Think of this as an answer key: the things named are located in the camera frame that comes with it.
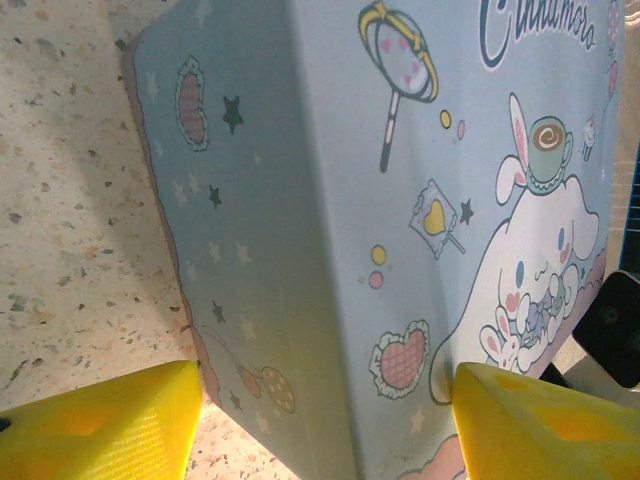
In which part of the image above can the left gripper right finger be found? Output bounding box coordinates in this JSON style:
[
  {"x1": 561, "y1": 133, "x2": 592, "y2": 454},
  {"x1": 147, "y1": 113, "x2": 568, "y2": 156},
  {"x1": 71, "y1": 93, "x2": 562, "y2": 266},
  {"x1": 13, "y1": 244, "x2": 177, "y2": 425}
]
[{"x1": 451, "y1": 362, "x2": 640, "y2": 480}]

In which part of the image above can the cartoon print tin box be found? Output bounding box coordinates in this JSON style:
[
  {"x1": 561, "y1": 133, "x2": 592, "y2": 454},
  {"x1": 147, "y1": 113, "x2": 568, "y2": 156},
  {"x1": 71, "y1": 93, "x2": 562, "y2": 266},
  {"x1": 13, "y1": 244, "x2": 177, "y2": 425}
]
[{"x1": 121, "y1": 0, "x2": 627, "y2": 480}]

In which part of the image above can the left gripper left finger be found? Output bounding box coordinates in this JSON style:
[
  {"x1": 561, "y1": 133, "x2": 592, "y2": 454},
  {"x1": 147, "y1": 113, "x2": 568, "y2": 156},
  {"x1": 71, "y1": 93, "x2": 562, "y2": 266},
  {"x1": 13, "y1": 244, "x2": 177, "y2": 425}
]
[{"x1": 0, "y1": 359, "x2": 204, "y2": 480}]

